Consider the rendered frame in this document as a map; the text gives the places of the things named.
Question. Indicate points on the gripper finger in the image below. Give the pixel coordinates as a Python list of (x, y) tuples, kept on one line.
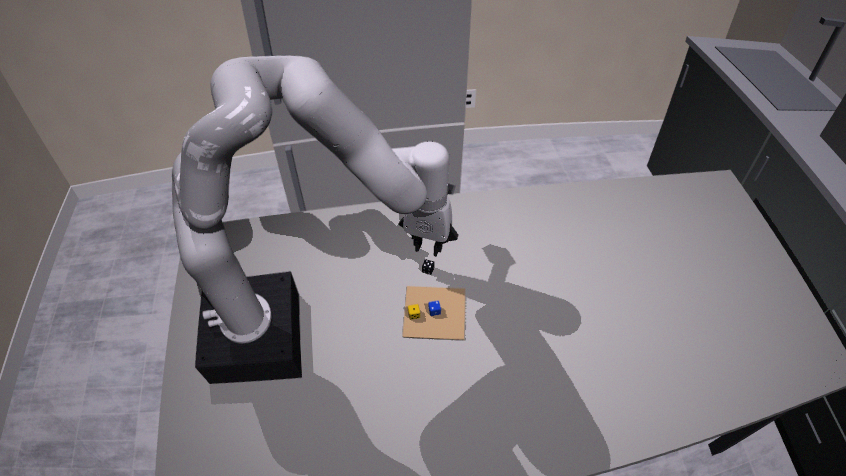
[(453, 235), (417, 240)]

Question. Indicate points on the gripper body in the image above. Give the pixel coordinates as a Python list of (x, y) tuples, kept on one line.
[(432, 225)]

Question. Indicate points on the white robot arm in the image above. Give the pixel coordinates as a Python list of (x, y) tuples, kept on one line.
[(243, 111)]

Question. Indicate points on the tan flat square mat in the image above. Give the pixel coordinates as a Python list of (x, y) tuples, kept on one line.
[(450, 324)]

